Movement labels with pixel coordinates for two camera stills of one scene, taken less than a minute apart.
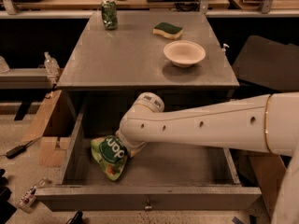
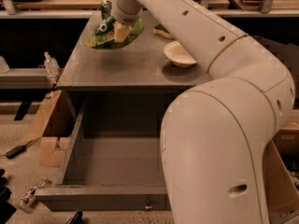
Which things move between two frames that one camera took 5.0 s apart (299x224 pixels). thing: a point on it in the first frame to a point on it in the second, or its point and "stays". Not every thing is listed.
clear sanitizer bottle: [51, 65] stays
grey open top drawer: [162, 175] stays
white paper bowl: [183, 53] stays
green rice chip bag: [110, 155] to [104, 36]
